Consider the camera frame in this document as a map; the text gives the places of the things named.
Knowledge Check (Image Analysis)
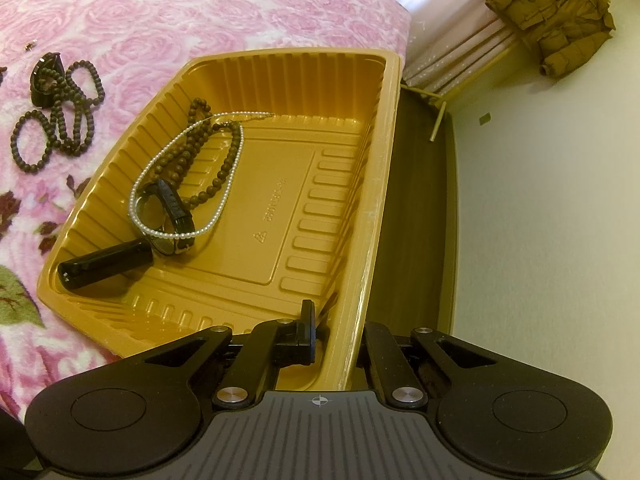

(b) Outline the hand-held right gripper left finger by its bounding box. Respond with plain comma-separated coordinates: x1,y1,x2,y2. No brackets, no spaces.
125,299,321,409

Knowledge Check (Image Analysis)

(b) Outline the white sheer curtain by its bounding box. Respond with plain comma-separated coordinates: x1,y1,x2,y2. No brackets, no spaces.
399,0,508,81

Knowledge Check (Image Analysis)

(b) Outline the olive padded jacket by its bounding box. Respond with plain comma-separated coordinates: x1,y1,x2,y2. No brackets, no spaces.
485,0,616,77

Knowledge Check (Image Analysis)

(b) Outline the yellow plastic tray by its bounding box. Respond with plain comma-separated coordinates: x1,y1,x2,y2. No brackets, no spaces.
37,50,404,394

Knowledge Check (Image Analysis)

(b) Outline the pink floral blanket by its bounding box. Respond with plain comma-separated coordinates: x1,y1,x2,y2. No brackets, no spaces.
0,0,414,413

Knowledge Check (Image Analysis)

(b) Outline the black strap bracelet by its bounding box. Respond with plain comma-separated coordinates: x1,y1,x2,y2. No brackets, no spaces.
29,52,65,109

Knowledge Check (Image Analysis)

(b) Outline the black glossy tube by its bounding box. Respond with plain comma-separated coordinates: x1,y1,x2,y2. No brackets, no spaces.
57,239,154,291

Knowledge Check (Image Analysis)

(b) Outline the black wristwatch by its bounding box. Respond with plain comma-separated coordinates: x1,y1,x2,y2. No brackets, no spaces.
137,179,197,257

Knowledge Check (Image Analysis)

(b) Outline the beige patterned curtain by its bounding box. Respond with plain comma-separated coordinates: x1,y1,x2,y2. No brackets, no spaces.
402,10,532,100

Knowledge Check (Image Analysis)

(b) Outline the dark brown bead necklace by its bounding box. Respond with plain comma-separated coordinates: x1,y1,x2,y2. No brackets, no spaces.
161,99,242,212
12,59,107,174

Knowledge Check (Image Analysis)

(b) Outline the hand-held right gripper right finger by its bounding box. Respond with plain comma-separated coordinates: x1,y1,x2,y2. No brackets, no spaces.
357,321,501,407

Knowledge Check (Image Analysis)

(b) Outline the bamboo stick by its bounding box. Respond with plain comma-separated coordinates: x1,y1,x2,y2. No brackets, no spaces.
428,101,447,141

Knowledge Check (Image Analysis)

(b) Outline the white pearl necklace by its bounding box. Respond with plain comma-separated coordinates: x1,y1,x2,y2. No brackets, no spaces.
128,111,276,240

